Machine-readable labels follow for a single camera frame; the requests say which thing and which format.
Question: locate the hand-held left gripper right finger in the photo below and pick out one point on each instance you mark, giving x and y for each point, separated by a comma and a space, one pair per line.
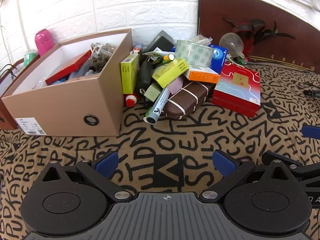
223, 163

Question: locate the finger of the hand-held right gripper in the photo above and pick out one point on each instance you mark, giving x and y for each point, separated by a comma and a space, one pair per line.
296, 167
312, 132

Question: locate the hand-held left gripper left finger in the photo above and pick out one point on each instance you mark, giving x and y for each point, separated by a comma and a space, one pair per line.
106, 164

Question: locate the tan cardboard box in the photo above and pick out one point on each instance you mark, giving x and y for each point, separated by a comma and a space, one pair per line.
65, 105

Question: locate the red gift box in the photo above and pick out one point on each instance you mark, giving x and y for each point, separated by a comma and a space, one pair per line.
236, 87

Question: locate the grey marker pen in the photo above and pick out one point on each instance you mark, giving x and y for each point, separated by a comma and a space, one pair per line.
157, 106

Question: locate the orange white box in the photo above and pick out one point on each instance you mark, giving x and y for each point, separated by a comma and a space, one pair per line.
202, 76

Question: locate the small black object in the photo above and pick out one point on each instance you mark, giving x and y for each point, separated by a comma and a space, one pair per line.
312, 91

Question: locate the letter printed blanket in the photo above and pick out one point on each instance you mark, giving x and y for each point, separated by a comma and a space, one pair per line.
160, 140

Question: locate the white bottle red cap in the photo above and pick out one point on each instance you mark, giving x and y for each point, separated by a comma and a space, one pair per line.
131, 100

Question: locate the brown glasses case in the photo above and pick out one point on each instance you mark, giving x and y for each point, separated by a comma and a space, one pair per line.
186, 100

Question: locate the small olive box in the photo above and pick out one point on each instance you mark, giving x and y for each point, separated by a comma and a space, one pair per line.
152, 92

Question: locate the pink translucent card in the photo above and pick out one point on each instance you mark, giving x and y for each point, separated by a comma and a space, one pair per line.
175, 86

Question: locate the tall yellow-green box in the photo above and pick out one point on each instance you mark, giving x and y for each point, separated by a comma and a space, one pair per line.
129, 75

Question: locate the black car key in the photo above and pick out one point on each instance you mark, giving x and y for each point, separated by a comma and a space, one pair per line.
144, 76

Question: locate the small green packet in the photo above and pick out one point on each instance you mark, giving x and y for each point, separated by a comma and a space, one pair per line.
241, 60

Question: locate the flat red box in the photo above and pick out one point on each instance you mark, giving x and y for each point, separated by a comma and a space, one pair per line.
67, 70

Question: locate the long yellow-green box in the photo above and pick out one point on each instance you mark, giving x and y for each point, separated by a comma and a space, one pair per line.
170, 72

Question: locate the grey mottled bundle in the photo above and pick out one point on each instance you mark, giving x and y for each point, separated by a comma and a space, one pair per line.
101, 56

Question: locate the green patterned tape roll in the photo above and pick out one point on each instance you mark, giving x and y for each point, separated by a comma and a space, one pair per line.
193, 53

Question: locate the black red feather duster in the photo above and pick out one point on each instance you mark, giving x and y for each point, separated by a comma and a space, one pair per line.
252, 30

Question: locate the green yellow tube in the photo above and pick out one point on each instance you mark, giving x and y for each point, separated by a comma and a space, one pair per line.
166, 58

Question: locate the blue red white box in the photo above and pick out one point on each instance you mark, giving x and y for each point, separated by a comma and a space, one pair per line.
138, 49

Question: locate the clear plastic funnel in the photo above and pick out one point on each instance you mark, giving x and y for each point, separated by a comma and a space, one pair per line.
231, 43

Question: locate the cotton swabs bag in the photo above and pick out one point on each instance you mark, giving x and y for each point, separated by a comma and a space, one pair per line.
202, 40

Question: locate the green bottle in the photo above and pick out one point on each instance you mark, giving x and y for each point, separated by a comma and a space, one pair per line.
30, 58

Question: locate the black box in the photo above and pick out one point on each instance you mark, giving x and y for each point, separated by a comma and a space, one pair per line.
160, 42

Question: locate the pink bottle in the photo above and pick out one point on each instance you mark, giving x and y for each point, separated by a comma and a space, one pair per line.
44, 41

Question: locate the brown headboard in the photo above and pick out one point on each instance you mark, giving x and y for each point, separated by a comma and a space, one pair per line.
225, 7

